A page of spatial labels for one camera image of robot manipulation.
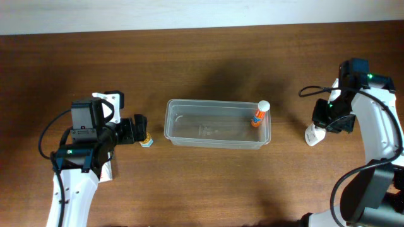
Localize white squeeze bottle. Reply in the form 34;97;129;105
305;123;326;146

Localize clear plastic container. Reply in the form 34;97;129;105
164;99;271;149

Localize orange tube white cap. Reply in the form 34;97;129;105
251;100;271;127

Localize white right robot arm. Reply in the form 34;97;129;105
300;73;403;226

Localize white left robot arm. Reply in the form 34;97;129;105
46;114;148;226

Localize gold lid balm jar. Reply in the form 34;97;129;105
139;132;153;148

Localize white medicine box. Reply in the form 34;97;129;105
99;161;113;183

